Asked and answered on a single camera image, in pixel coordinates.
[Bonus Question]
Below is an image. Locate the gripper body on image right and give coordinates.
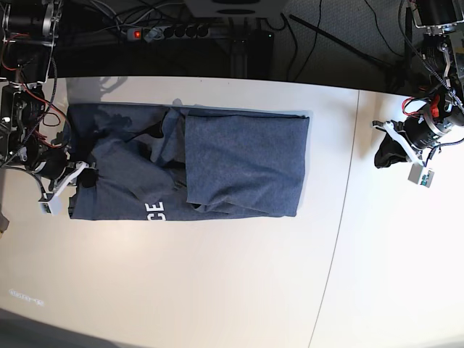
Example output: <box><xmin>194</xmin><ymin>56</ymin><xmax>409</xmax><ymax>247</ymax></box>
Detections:
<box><xmin>404</xmin><ymin>104</ymin><xmax>463</xmax><ymax>150</ymax></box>

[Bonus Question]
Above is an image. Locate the white camera box image left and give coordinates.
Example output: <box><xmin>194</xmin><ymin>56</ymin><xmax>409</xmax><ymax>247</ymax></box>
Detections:
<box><xmin>38</xmin><ymin>193</ymin><xmax>62</xmax><ymax>215</ymax></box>

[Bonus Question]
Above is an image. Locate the black power adapter box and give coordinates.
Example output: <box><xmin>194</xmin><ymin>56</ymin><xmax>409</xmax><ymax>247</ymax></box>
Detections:
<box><xmin>247</xmin><ymin>30</ymin><xmax>274</xmax><ymax>80</ymax></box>

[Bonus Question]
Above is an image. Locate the white camera box image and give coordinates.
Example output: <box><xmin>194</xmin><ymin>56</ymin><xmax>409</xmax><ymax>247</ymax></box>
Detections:
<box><xmin>38</xmin><ymin>193</ymin><xmax>62</xmax><ymax>215</ymax></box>
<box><xmin>408</xmin><ymin>163</ymin><xmax>434</xmax><ymax>188</ymax></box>

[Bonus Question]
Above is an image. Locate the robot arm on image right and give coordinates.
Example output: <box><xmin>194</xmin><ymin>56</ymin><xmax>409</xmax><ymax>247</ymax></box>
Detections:
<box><xmin>372</xmin><ymin>1</ymin><xmax>463</xmax><ymax>169</ymax></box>

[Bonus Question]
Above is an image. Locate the white camera box image right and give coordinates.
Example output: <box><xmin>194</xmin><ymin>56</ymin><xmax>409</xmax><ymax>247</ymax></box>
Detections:
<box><xmin>408</xmin><ymin>163</ymin><xmax>434</xmax><ymax>188</ymax></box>

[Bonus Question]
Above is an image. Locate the black tripod stand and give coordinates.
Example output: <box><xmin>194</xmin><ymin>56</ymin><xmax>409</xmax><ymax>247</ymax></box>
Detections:
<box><xmin>289</xmin><ymin>1</ymin><xmax>428</xmax><ymax>93</ymax></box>

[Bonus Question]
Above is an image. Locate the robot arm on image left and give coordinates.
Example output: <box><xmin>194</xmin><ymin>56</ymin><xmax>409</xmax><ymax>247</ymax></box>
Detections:
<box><xmin>1</xmin><ymin>1</ymin><xmax>92</xmax><ymax>204</ymax></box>

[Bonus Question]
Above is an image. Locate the small object at table edge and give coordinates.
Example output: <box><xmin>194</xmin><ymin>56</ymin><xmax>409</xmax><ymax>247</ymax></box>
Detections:
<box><xmin>0</xmin><ymin>206</ymin><xmax>9</xmax><ymax>238</ymax></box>

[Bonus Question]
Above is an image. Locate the blue T-shirt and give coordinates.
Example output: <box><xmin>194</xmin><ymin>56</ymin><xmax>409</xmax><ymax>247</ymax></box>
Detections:
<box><xmin>68</xmin><ymin>101</ymin><xmax>310</xmax><ymax>221</ymax></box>

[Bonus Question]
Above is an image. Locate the aluminium frame post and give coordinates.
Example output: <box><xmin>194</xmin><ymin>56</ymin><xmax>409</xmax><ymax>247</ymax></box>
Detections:
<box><xmin>228</xmin><ymin>17</ymin><xmax>249</xmax><ymax>79</ymax></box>

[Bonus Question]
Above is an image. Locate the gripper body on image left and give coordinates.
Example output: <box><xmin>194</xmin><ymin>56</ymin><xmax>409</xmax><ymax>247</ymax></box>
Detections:
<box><xmin>25</xmin><ymin>144</ymin><xmax>75</xmax><ymax>191</ymax></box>

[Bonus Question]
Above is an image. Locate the power strip with red switch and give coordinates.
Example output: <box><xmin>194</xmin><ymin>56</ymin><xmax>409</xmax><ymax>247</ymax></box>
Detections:
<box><xmin>126</xmin><ymin>25</ymin><xmax>212</xmax><ymax>43</ymax></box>

